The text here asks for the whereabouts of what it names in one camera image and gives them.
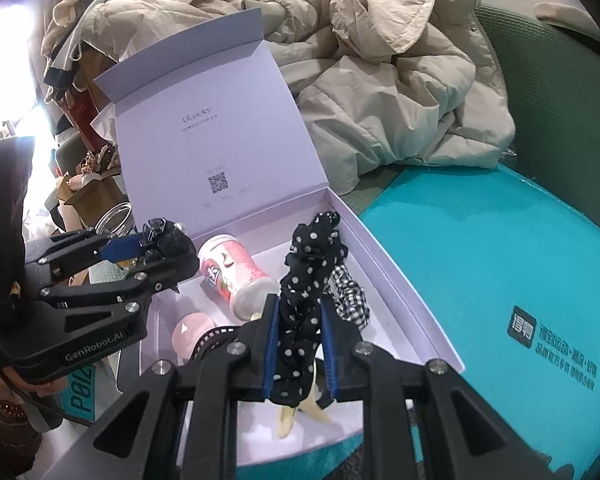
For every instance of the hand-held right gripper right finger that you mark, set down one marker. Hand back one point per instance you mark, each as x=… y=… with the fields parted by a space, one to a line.
x=330 y=355

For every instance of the lavender gift box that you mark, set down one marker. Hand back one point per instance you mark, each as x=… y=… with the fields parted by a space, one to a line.
x=205 y=125

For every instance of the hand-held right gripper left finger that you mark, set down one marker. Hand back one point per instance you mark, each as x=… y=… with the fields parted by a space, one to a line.
x=271 y=355

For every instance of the black polka dot hair claw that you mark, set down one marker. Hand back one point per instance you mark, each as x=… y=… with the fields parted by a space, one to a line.
x=300 y=280

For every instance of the beige down jacket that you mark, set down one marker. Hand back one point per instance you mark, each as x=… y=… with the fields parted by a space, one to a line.
x=380 y=100

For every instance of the green sofa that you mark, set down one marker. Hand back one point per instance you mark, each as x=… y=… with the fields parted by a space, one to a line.
x=555 y=110

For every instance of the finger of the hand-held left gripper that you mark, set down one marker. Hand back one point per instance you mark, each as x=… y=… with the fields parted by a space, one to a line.
x=122 y=250
x=170 y=272

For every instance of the person's left hand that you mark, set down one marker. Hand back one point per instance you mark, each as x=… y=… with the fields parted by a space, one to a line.
x=45 y=388

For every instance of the brown paper bag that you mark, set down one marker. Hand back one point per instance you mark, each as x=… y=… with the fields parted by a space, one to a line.
x=95 y=195

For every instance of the black tape roll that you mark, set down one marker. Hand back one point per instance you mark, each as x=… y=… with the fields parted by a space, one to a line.
x=212 y=340

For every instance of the pink gum bottle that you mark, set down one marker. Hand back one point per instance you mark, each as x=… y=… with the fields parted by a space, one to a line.
x=230 y=270

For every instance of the pink round compact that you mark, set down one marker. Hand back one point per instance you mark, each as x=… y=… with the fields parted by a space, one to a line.
x=190 y=332

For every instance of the glass jar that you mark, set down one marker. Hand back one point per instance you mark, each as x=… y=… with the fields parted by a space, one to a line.
x=115 y=220

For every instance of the red bag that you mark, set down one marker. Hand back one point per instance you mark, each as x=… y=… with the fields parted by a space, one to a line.
x=82 y=117

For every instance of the black white gingham scrunchie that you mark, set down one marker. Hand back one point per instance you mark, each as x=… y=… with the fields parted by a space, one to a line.
x=350 y=300

